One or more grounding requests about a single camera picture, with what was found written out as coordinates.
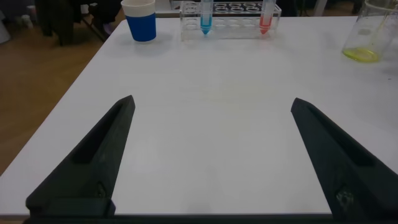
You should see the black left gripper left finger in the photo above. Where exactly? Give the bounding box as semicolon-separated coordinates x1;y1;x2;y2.
25;95;136;218

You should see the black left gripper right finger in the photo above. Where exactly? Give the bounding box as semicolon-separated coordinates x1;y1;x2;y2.
290;97;398;222

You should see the blue pigment test tube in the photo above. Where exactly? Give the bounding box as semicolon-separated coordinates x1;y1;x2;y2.
200;0;215;35

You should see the clear glass beaker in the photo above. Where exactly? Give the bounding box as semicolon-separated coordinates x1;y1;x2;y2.
341;0;398;64

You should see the red pigment test tube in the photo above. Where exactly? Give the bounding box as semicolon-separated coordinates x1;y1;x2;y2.
259;0;277;35

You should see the clear acrylic test tube rack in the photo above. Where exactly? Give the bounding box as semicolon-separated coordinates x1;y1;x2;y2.
179;1;282;41

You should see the black folding chair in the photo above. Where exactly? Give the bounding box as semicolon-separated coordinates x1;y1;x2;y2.
80;14;109;43

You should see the blue white paper cup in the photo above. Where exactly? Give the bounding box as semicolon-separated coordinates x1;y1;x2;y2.
120;0;157;43

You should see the dark green jacket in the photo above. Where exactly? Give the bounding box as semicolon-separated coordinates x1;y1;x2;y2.
34;0;83;47

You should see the white plant pot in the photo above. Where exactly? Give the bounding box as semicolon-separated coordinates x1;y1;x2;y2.
0;8;12;45

